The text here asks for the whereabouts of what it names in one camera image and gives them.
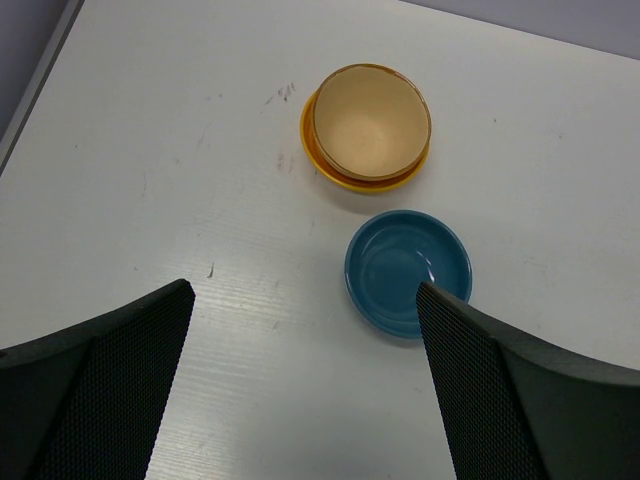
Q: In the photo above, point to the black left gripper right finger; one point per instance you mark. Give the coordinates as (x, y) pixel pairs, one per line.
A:
(517, 407)

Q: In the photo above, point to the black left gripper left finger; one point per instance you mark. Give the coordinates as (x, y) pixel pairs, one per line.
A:
(87, 402)

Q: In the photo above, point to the solid blue bowl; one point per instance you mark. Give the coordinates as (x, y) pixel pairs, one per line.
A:
(387, 259)

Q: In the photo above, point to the yellow bowl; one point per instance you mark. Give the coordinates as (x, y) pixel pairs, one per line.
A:
(323, 167)

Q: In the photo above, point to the tan inner bowl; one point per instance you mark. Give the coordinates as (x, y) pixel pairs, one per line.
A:
(370, 122)

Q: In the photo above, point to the aluminium table edge rail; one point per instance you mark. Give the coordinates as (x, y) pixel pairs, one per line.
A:
(33, 34)

